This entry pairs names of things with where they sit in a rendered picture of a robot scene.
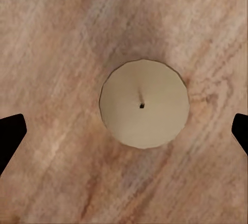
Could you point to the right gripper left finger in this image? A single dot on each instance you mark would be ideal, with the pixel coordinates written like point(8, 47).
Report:
point(12, 131)

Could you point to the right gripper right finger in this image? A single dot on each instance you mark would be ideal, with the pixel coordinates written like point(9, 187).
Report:
point(240, 130)

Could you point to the pillar candle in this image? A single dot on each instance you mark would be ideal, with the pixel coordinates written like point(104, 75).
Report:
point(144, 103)

